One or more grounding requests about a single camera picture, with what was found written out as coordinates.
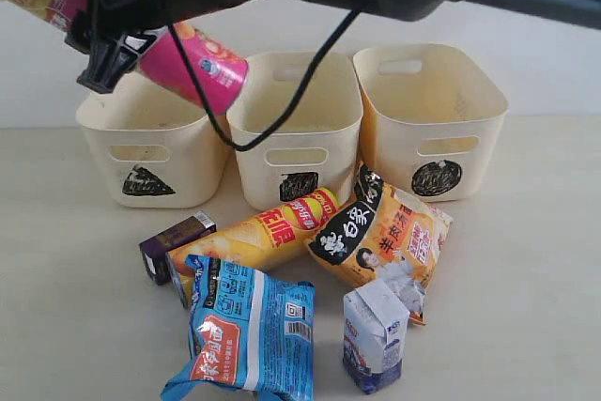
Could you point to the pink chips can yellow lid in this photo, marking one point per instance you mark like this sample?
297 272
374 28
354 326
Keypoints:
185 61

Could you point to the blue noodle snack bag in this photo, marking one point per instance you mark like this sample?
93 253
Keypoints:
247 331

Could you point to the orange noodle snack bag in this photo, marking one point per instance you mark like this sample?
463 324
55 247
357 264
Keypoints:
383 233

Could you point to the cream bin with triangle mark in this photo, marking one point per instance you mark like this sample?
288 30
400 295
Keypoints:
153 148

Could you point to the dark purple small box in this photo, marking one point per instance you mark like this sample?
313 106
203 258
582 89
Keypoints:
154 249

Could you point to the cream bin with square mark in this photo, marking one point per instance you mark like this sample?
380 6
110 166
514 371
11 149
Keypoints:
317 146

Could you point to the cream bin with circle mark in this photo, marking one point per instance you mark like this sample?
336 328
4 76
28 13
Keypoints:
431 118

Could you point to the white blue milk carton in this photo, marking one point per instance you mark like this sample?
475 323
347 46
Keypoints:
376 324

